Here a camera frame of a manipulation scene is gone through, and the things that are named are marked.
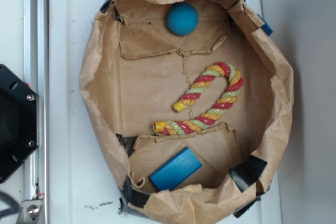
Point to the blue dimpled ball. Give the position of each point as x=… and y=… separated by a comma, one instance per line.
x=182, y=19

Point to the brown paper bag tray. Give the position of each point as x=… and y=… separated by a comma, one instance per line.
x=135, y=69

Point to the blue rectangular block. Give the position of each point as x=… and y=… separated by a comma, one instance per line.
x=176, y=170

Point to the white plastic board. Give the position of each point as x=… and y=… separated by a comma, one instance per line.
x=81, y=187

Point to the blue tape piece right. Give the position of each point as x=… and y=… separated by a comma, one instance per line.
x=266, y=27

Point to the red yellow green rope toy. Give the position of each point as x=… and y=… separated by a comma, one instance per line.
x=213, y=112

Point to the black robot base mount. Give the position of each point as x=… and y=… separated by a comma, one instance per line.
x=18, y=122

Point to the aluminium frame rail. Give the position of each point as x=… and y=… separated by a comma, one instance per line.
x=36, y=59

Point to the metal corner bracket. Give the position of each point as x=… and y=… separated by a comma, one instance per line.
x=30, y=211

